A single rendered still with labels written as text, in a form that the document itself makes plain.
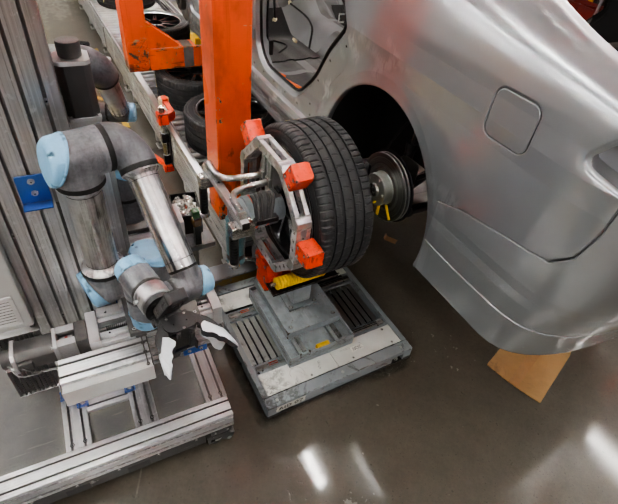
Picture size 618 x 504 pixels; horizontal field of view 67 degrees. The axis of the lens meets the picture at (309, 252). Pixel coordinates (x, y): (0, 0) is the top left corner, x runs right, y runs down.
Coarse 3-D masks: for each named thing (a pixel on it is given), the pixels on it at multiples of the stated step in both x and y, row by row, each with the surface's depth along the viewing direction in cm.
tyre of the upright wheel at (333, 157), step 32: (288, 128) 177; (320, 128) 179; (320, 160) 170; (352, 160) 175; (256, 192) 222; (320, 192) 167; (352, 192) 173; (320, 224) 171; (352, 224) 176; (352, 256) 188
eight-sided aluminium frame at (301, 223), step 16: (256, 144) 183; (272, 144) 180; (256, 160) 204; (272, 160) 174; (288, 160) 171; (288, 192) 168; (288, 208) 172; (304, 208) 170; (304, 224) 170; (256, 240) 214; (272, 256) 206
